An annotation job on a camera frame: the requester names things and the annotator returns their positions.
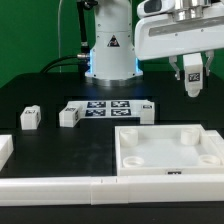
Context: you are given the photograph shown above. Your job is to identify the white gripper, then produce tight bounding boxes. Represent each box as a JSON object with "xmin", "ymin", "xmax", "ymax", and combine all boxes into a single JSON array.
[{"xmin": 134, "ymin": 0, "xmax": 224, "ymax": 81}]

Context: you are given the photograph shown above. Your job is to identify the white square tabletop tray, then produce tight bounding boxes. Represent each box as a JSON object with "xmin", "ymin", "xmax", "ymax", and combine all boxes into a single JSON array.
[{"xmin": 115, "ymin": 125, "xmax": 224, "ymax": 176}]

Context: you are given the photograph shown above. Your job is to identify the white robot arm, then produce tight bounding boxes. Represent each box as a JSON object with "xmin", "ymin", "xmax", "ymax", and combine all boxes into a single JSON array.
[{"xmin": 85, "ymin": 0, "xmax": 224, "ymax": 86}]

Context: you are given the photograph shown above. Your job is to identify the AprilTag marker sheet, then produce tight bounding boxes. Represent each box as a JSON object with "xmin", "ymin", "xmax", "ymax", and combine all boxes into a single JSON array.
[{"xmin": 67, "ymin": 100, "xmax": 150, "ymax": 118}]

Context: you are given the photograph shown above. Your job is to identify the black cables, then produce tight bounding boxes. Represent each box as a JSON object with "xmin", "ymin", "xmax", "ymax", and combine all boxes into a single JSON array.
[{"xmin": 40, "ymin": 54, "xmax": 91, "ymax": 74}]

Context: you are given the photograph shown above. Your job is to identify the white thin cable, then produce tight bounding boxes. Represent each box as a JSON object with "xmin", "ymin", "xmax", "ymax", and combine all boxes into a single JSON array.
[{"xmin": 57, "ymin": 0, "xmax": 64, "ymax": 74}]

